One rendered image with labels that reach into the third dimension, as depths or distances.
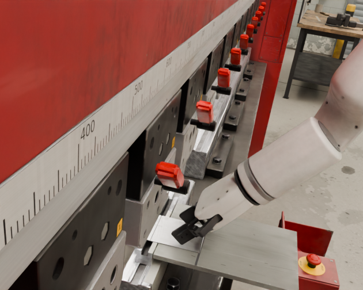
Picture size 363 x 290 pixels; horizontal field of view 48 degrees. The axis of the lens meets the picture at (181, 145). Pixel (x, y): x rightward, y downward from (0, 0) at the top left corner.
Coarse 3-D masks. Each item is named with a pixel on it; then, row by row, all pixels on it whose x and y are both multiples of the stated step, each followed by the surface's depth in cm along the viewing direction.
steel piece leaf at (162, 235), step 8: (160, 224) 82; (168, 224) 82; (176, 224) 83; (200, 224) 84; (160, 232) 80; (168, 232) 80; (152, 240) 77; (160, 240) 78; (168, 240) 78; (192, 240) 79; (200, 240) 79; (184, 248) 76; (192, 248) 77; (200, 248) 75
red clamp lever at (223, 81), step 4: (220, 68) 75; (224, 68) 75; (220, 72) 75; (224, 72) 75; (228, 72) 75; (220, 76) 76; (224, 76) 75; (228, 76) 75; (220, 80) 77; (224, 80) 77; (228, 80) 77; (220, 84) 79; (224, 84) 78; (228, 84) 79; (212, 88) 83; (216, 88) 83; (220, 88) 83; (224, 88) 81; (228, 88) 82; (220, 92) 83; (224, 92) 83; (228, 92) 82
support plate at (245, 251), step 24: (216, 240) 80; (240, 240) 81; (264, 240) 82; (288, 240) 83; (192, 264) 73; (216, 264) 74; (240, 264) 75; (264, 264) 75; (288, 264) 76; (288, 288) 71
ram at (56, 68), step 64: (0, 0) 15; (64, 0) 20; (128, 0) 28; (192, 0) 49; (0, 64) 16; (64, 64) 21; (128, 64) 31; (192, 64) 59; (0, 128) 17; (64, 128) 23; (128, 128) 35; (64, 192) 25; (0, 256) 19
